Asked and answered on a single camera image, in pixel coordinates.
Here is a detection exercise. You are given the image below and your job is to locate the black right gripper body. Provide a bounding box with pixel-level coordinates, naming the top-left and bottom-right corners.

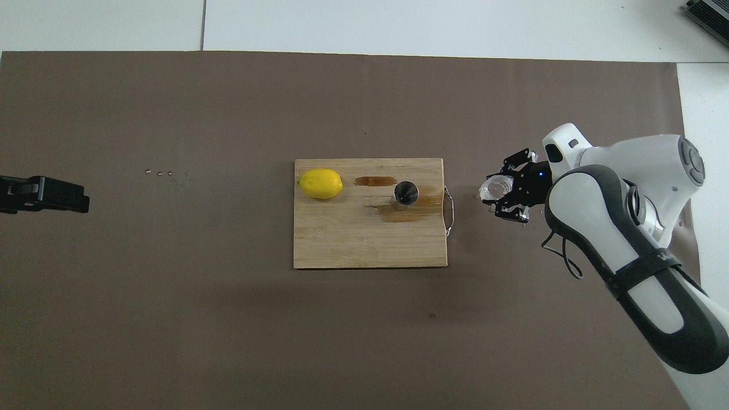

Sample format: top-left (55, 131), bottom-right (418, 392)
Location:
top-left (510, 161), bottom-right (555, 210)

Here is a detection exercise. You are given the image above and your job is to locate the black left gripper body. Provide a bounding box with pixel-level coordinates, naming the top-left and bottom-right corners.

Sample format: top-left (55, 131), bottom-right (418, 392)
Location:
top-left (0, 175), bottom-right (43, 215)

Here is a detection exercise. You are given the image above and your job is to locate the clear textured glass cup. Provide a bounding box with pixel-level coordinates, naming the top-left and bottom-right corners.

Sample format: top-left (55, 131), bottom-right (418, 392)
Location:
top-left (478, 174), bottom-right (513, 203)

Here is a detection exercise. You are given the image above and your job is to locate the steel double jigger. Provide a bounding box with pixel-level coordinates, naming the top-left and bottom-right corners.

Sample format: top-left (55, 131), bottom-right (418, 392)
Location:
top-left (391, 181), bottom-right (420, 212)

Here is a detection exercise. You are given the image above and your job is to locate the wooden cutting board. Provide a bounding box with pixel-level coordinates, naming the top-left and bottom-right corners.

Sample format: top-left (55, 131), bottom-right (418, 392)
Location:
top-left (293, 158), bottom-right (454, 270)

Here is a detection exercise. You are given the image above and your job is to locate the yellow lemon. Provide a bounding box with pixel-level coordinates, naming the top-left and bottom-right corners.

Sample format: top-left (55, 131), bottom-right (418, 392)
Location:
top-left (298, 169), bottom-right (344, 200)

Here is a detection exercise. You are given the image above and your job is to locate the brown paper table mat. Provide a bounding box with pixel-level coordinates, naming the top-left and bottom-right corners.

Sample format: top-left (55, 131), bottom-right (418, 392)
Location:
top-left (0, 50), bottom-right (716, 410)

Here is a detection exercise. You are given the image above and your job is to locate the grey metal device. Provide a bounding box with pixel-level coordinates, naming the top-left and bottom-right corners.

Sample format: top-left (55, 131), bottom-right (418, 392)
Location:
top-left (683, 0), bottom-right (729, 32)

